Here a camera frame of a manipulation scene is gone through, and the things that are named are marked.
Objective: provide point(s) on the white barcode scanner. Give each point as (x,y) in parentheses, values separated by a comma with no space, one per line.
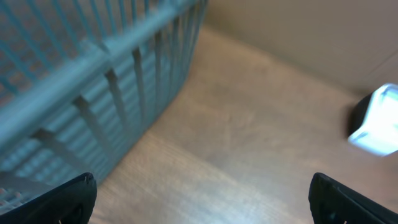
(374,121)

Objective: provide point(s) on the grey plastic shopping basket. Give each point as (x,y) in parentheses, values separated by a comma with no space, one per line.
(82,81)

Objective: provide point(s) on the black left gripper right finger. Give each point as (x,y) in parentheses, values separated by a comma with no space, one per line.
(332,202)

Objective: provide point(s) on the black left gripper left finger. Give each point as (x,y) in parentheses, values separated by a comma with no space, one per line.
(70,203)

